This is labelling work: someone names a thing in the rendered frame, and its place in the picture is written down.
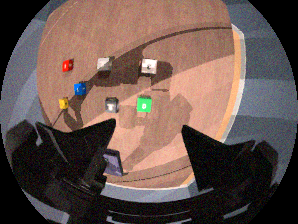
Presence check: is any yellow block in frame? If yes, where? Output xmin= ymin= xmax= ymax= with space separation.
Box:
xmin=59 ymin=99 xmax=69 ymax=109

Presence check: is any red block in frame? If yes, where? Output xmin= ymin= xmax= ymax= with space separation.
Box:
xmin=63 ymin=60 xmax=73 ymax=72

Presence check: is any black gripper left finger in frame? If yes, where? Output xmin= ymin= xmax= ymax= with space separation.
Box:
xmin=35 ymin=119 xmax=117 ymax=188

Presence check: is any blue block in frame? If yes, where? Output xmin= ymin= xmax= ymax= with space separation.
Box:
xmin=74 ymin=83 xmax=86 ymax=96

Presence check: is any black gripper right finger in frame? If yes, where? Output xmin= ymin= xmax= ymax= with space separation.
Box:
xmin=181 ymin=124 xmax=255 ymax=192

